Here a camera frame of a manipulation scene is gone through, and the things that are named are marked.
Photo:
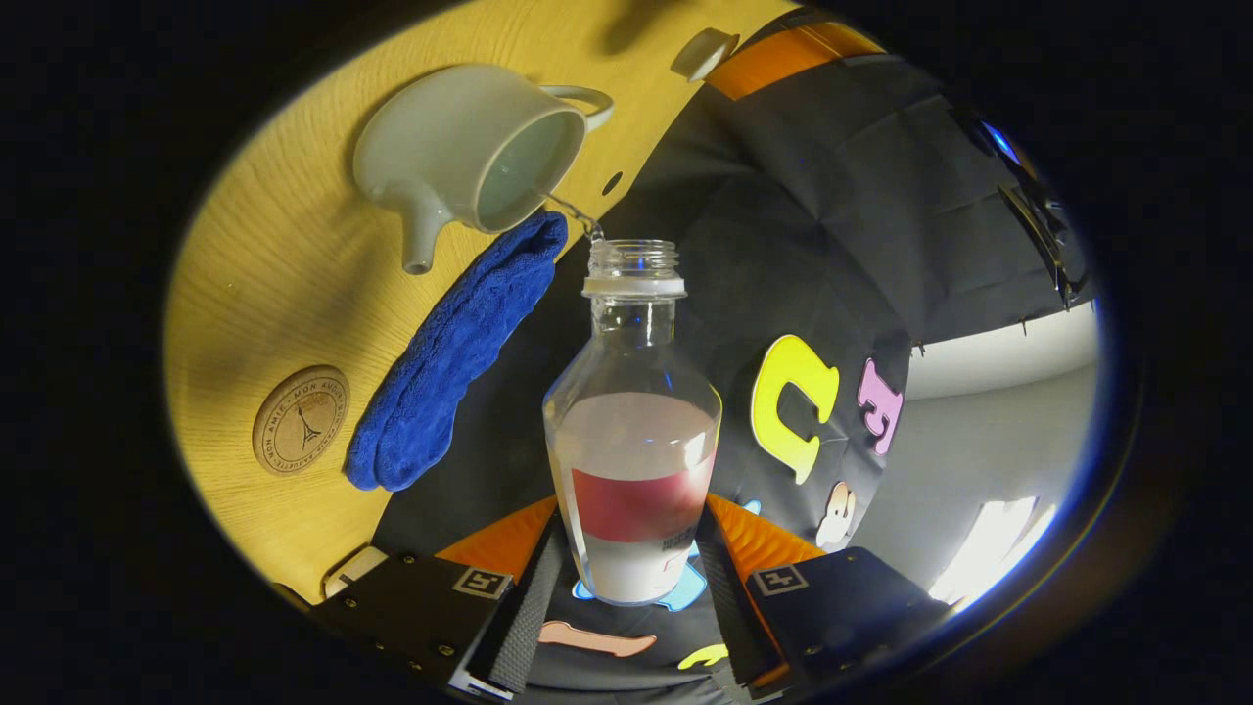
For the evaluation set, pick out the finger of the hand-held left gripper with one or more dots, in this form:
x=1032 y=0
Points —
x=783 y=59

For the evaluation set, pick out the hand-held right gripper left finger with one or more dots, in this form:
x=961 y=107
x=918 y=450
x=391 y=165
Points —
x=529 y=617

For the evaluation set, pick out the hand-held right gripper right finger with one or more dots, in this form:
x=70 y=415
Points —
x=729 y=617

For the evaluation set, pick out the white teacup lid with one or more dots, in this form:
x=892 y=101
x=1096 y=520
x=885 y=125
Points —
x=703 y=54

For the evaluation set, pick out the clear water bottle red label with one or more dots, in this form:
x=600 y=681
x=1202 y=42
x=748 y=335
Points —
x=631 y=450

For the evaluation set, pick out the round cork coaster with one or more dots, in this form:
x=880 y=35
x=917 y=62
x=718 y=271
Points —
x=301 y=421

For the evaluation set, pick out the white teacup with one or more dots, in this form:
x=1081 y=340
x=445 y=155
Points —
x=431 y=147

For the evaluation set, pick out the black backdrop cloth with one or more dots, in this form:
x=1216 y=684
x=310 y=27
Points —
x=783 y=225

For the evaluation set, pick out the white toaster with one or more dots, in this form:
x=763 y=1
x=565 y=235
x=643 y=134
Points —
x=354 y=570

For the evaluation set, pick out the blue towel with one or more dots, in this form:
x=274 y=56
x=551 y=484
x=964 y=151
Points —
x=440 y=372

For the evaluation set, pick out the long ceiling light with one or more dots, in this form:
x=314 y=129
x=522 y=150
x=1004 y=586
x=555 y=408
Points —
x=989 y=548

